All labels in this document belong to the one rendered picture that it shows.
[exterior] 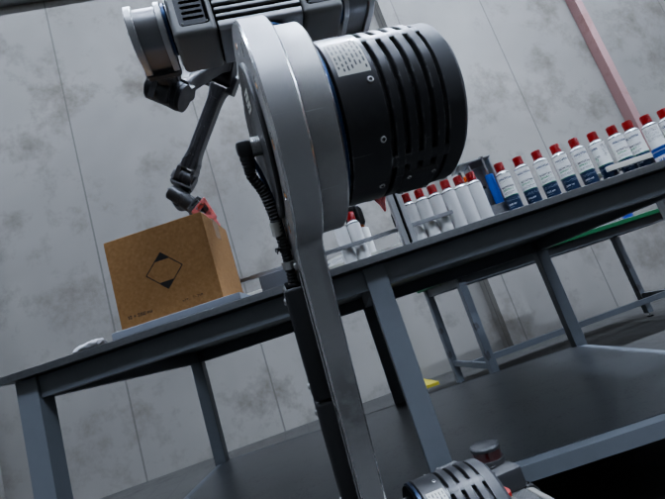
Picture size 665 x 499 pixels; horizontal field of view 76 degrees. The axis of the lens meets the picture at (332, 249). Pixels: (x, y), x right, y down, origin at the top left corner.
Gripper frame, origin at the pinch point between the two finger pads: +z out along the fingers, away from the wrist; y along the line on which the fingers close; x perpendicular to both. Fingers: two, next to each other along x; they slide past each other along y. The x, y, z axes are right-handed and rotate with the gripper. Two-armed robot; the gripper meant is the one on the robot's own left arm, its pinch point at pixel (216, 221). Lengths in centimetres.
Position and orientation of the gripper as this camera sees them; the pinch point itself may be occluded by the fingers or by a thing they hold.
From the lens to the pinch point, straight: 157.8
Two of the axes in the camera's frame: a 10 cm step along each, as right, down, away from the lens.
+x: -5.4, 8.0, -2.8
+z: 8.4, 5.5, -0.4
